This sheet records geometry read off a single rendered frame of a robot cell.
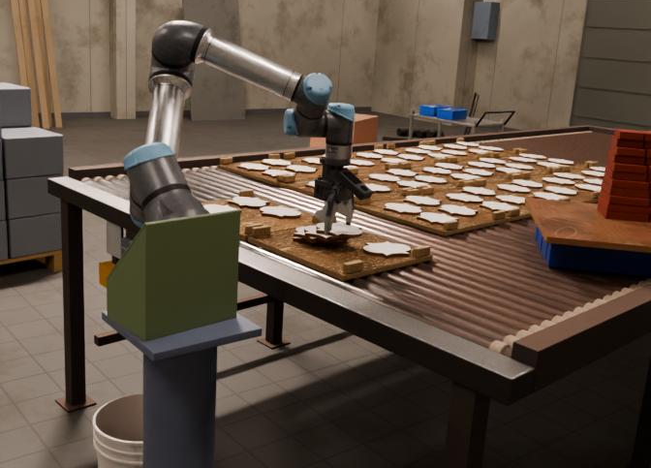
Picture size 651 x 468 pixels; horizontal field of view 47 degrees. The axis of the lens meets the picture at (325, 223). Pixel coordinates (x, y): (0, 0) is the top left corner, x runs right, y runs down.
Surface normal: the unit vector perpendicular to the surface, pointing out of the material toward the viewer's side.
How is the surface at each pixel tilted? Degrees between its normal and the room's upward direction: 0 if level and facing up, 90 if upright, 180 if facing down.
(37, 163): 90
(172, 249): 90
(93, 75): 90
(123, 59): 90
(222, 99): 79
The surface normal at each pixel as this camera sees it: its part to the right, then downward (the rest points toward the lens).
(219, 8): 0.62, 0.05
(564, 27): -0.78, 0.11
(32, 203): 0.74, 0.22
